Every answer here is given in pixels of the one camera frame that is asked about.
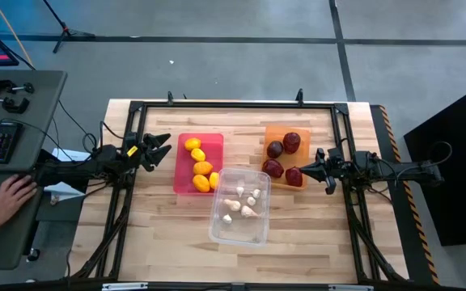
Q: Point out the pink plastic bin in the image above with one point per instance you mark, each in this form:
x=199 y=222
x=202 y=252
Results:
x=182 y=169

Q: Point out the grey desk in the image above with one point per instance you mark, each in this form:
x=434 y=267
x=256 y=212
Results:
x=35 y=101

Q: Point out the small white garlic bulb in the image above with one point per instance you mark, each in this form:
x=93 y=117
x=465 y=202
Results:
x=251 y=201
x=227 y=218
x=240 y=191
x=256 y=193

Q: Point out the black frame clamp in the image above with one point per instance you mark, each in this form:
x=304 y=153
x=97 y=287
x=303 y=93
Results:
x=170 y=98
x=299 y=97

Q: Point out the black floor panel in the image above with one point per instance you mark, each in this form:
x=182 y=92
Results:
x=459 y=161

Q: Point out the black tripod stand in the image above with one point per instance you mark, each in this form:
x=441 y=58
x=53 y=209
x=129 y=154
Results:
x=66 y=31

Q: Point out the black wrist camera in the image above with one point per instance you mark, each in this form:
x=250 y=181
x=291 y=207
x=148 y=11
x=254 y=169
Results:
x=335 y=154
x=131 y=139

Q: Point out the black yellow hazard strip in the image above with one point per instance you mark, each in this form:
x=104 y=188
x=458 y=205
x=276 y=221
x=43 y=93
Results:
x=417 y=242

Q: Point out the black aluminium table frame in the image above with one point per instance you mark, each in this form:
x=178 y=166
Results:
x=237 y=105

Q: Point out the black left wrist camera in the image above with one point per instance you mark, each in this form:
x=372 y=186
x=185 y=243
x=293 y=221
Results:
x=131 y=139

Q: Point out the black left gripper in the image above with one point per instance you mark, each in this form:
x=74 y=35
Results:
x=145 y=153

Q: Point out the orange plastic bin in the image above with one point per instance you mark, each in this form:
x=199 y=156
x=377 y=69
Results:
x=299 y=160

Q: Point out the white paper sheet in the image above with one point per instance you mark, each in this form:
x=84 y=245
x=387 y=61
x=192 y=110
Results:
x=65 y=191
x=71 y=154

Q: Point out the clear plastic bin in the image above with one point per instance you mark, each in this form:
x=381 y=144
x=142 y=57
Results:
x=239 y=232

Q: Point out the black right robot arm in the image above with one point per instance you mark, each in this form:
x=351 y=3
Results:
x=411 y=167

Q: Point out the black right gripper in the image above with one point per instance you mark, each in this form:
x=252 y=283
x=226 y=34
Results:
x=335 y=170

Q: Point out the black round knob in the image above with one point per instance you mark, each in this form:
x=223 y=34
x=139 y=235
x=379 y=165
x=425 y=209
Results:
x=33 y=254

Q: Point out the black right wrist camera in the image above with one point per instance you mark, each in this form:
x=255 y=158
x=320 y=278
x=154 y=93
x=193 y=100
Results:
x=335 y=154

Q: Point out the person's hand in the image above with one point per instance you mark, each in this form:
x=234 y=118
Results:
x=10 y=200

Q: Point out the dark red round fruit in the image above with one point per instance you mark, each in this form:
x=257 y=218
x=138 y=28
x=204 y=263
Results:
x=294 y=176
x=291 y=142
x=274 y=149
x=273 y=167

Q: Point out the black C-clamp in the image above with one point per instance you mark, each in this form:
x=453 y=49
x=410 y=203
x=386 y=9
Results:
x=2 y=85
x=12 y=106

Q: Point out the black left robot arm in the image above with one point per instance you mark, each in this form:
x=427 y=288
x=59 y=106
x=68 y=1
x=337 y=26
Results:
x=75 y=171

